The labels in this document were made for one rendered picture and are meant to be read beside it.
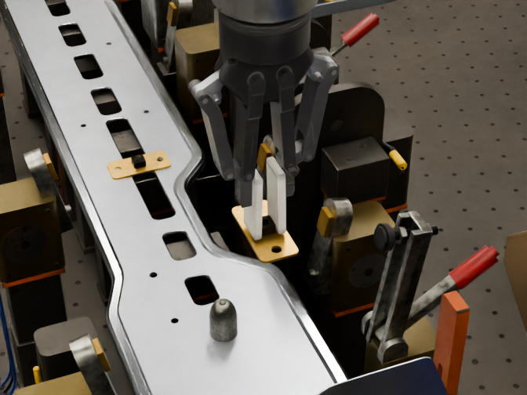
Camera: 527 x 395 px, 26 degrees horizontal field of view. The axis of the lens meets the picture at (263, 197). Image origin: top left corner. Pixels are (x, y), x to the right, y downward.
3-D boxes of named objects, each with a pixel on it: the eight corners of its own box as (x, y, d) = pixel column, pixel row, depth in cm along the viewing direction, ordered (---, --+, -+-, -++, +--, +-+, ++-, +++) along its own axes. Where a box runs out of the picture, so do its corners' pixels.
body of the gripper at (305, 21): (295, -28, 96) (293, 66, 102) (199, -10, 93) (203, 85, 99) (332, 13, 90) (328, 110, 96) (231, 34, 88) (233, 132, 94)
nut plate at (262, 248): (230, 210, 110) (229, 200, 109) (267, 201, 111) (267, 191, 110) (262, 265, 104) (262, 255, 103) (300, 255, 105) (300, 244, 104)
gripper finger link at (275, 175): (265, 157, 104) (273, 155, 104) (267, 215, 108) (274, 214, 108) (278, 175, 102) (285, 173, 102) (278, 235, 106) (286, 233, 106)
